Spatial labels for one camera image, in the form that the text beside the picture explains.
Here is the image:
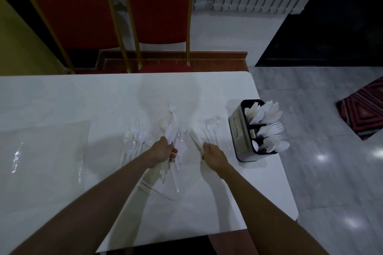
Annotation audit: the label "person's right forearm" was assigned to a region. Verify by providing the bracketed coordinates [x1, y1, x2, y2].
[216, 163, 330, 255]

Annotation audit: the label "black cutlery caddy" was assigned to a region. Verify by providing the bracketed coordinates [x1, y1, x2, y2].
[228, 99, 283, 163]

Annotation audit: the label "person's left hand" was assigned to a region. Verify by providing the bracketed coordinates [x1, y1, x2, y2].
[149, 136, 179, 169]

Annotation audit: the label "red chair with gold frame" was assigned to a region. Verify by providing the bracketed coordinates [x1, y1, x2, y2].
[23, 0, 133, 75]
[124, 0, 194, 74]

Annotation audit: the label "white plastic utensils in caddy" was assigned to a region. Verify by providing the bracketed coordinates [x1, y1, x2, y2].
[244, 101, 291, 154]

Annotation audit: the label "white plastic knife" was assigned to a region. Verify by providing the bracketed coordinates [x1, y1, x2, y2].
[189, 130, 206, 153]

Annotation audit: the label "clear plastic sheet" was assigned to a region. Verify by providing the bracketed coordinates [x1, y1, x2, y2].
[0, 120, 92, 204]

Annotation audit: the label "person's right hand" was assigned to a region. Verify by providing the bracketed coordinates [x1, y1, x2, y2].
[202, 142, 231, 175]

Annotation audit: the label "brown wooden platform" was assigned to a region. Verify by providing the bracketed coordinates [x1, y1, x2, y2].
[64, 51, 249, 75]

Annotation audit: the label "bundle of white plastic cutlery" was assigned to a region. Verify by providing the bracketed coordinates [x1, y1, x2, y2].
[159, 116, 187, 194]

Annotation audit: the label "white plastic fork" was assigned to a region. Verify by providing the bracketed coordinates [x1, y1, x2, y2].
[168, 102, 178, 124]

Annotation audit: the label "cluster of plastic spoons and forks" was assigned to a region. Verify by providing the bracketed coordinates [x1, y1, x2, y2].
[120, 119, 155, 166]

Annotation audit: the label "row of white plastic forks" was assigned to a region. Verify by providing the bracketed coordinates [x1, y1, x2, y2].
[197, 115, 233, 153]

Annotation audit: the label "red patterned rug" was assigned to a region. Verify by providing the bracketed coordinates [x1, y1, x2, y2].
[335, 77, 383, 141]

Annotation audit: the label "person's left forearm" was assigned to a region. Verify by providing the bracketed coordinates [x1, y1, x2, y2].
[8, 154, 163, 255]

